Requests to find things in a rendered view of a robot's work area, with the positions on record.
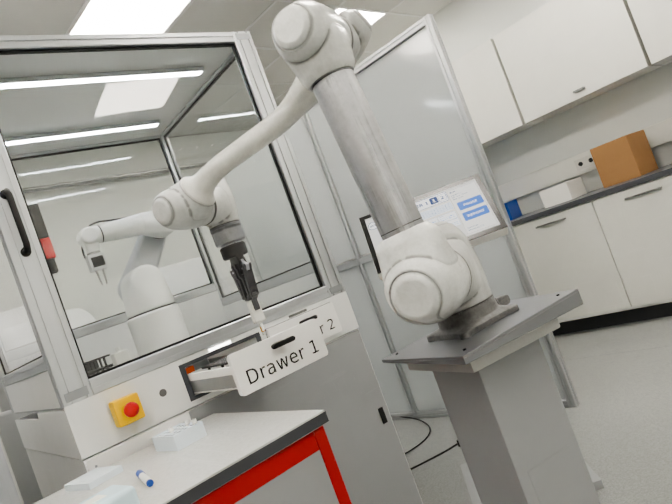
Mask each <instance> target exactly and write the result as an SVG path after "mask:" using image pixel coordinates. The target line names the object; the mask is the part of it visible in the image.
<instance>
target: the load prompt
mask: <svg viewBox="0 0 672 504"><path fill-rule="evenodd" d="M448 200H449V198H448V196H447V194H446V192H442V193H440V194H437V195H434V196H432V197H429V198H426V199H424V200H421V201H418V202H416V203H415V204H416V206H417V208H418V210H419V211H421V210H424V209H426V208H429V207H432V206H434V205H437V204H440V203H442V202H445V201H448Z"/></svg>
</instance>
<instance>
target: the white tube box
mask: <svg viewBox="0 0 672 504"><path fill-rule="evenodd" d="M190 424H191V425H189V426H186V425H185V423H179V424H177V425H175V426H173V429H174V432H173V433H170V432H169V430H168V429H167V430H165V431H163V432H161V433H159V434H157V435H155V436H154V437H152V440H153V443H154V446H155V449H156V451H180V450H181V449H183V448H185V447H187V446H189V445H190V444H192V443H194V442H196V441H198V440H200V439H201V438H203V437H205V436H207V433H206V430H205V427H204V425H203V422H202V421H197V424H195V425H193V424H192V422H190Z"/></svg>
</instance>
